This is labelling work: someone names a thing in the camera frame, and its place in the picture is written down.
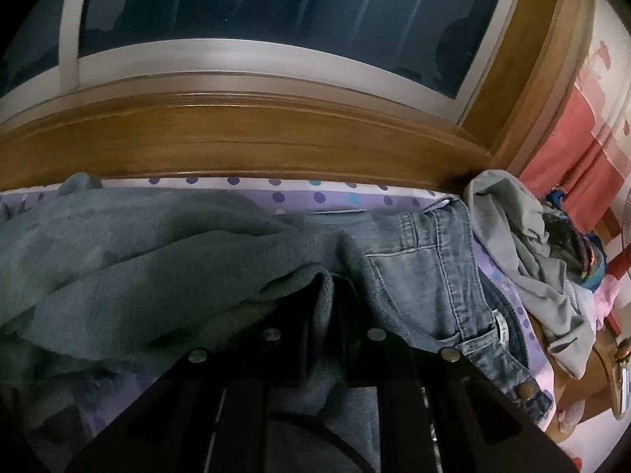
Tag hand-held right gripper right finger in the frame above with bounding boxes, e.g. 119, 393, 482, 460
335, 275, 568, 473

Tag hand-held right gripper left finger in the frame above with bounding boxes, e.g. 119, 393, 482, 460
64, 273, 332, 473

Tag blue denim jeans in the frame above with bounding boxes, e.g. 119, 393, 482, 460
340, 202, 553, 429

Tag pile of mixed clothes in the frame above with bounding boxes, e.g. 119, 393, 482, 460
466, 170, 599, 380

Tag pile of colourful clothes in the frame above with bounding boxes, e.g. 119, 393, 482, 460
540, 187, 622, 336

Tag polka dot lilac bedsheet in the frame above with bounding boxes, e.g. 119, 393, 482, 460
0, 175, 563, 454

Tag wooden headboard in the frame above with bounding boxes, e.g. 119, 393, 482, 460
0, 0, 597, 193

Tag brown wooden furniture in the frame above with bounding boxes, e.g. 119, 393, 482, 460
535, 315, 631, 449

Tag red patterned curtain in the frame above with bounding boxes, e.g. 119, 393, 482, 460
517, 34, 631, 242

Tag white framed window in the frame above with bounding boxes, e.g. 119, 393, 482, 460
0, 0, 530, 126

